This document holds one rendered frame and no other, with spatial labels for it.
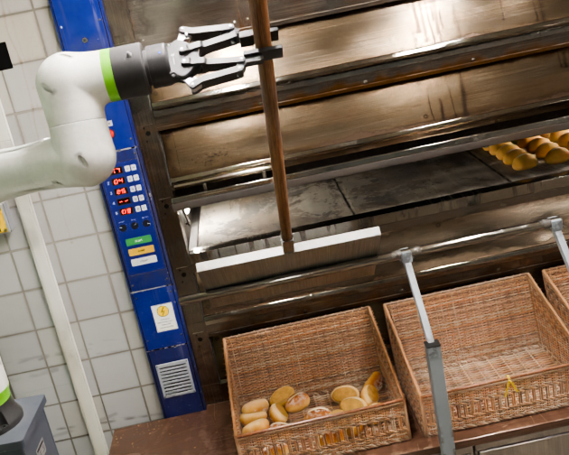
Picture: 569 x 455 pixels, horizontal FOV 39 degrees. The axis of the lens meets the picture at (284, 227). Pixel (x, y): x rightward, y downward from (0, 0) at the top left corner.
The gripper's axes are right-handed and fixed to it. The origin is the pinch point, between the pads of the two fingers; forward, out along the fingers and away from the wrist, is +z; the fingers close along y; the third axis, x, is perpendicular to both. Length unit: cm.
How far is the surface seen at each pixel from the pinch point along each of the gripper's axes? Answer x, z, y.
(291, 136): -120, 11, -47
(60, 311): -151, -80, -13
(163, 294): -150, -43, -11
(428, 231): -151, 54, -14
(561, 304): -154, 93, 21
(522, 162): -151, 96, -34
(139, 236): -135, -46, -28
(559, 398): -146, 79, 53
